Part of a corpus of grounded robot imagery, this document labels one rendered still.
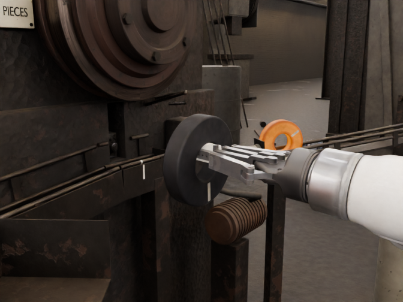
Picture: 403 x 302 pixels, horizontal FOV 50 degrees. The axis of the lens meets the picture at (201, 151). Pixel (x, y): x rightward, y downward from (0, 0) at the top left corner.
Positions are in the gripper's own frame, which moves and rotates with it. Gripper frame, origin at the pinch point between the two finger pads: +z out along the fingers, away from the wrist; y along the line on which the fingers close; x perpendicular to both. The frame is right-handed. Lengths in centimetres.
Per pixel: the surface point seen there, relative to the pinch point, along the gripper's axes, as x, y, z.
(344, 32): 29, 435, 134
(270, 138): -14, 71, 24
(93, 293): -24.5, -14.4, 10.8
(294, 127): -10, 78, 19
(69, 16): 21.5, 5.2, 41.5
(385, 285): -59, 84, -16
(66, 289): -24.7, -16.6, 15.4
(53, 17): 21, 4, 45
